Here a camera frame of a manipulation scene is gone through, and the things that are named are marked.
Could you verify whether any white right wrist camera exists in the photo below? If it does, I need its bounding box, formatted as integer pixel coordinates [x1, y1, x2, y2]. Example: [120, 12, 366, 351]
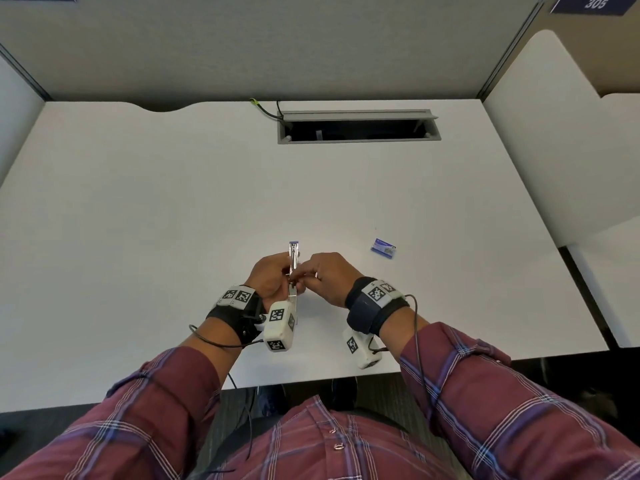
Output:
[342, 328, 384, 370]

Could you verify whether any yellow green cable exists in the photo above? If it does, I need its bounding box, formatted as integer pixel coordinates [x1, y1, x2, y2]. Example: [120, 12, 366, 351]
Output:
[249, 98, 285, 121]

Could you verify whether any black left wrist strap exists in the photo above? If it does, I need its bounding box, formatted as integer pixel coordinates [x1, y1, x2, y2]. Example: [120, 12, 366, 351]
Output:
[205, 284, 267, 346]

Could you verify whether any person's black shoe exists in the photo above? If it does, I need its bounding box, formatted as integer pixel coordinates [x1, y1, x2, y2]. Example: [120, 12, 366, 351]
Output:
[319, 377, 359, 411]
[257, 384, 289, 416]

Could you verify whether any silver stapler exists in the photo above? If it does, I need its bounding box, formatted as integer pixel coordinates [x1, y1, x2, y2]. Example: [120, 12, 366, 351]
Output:
[286, 241, 304, 326]

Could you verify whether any grey desk cable box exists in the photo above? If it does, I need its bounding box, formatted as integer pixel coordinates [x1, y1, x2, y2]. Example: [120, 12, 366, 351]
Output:
[277, 109, 442, 145]

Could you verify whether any maroon plaid shirt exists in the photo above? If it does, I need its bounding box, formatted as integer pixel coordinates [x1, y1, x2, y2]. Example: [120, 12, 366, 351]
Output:
[207, 394, 458, 480]

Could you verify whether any person's left forearm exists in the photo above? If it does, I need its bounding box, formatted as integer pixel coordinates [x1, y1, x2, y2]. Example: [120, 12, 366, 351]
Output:
[0, 316, 246, 480]

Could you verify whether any person's left hand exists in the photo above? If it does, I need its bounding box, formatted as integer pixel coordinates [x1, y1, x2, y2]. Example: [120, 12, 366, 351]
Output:
[244, 253, 296, 309]

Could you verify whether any white neighbouring desk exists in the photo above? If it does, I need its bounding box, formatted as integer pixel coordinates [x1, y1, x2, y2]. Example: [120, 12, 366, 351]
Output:
[567, 229, 640, 349]

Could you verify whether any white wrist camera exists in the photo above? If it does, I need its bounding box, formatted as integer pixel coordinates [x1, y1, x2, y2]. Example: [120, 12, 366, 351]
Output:
[342, 328, 384, 370]
[263, 300, 297, 354]

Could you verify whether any dark blue right wristband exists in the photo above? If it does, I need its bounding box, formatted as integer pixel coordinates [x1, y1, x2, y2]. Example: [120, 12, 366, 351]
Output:
[344, 277, 411, 337]

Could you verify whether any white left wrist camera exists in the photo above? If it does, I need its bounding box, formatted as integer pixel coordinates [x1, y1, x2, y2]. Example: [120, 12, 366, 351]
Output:
[263, 300, 297, 354]

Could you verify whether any white desk divider panel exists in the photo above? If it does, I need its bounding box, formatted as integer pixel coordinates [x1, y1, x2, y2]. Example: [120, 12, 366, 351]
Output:
[482, 29, 640, 248]
[0, 54, 47, 188]

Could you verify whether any person's right forearm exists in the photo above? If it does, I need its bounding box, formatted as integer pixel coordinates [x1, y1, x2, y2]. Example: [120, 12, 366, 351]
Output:
[382, 314, 640, 480]

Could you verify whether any person's right hand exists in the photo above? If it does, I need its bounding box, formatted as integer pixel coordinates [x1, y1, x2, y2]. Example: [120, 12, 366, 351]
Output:
[294, 252, 363, 310]

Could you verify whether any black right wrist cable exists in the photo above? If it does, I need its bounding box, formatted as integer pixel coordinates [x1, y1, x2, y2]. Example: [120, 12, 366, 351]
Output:
[367, 294, 441, 435]

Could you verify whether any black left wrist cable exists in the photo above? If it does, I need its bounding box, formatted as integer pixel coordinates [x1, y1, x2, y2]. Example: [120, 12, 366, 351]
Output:
[188, 322, 267, 465]

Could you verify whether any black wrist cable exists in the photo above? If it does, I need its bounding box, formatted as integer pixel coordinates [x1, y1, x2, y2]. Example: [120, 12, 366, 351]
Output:
[367, 294, 441, 435]
[188, 322, 267, 465]

